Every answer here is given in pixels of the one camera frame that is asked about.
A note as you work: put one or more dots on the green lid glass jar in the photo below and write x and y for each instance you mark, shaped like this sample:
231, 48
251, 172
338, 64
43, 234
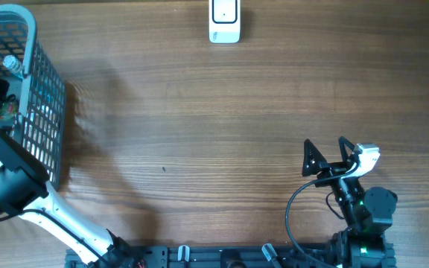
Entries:
9, 107

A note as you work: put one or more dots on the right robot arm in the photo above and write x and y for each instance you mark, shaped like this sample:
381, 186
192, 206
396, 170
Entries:
367, 213

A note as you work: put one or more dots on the grey plastic shopping basket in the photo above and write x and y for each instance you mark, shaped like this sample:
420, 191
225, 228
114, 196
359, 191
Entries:
41, 92

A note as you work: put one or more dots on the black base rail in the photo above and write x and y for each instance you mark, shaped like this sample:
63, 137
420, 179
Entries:
219, 257

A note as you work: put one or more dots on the white barcode scanner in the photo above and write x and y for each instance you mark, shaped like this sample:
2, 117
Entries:
224, 21

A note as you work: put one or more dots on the blue mouthwash bottle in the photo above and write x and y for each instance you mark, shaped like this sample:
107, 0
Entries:
14, 66

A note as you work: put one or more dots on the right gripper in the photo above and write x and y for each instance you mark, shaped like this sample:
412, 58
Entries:
331, 170

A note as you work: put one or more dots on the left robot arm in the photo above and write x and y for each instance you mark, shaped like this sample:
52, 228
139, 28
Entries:
27, 193

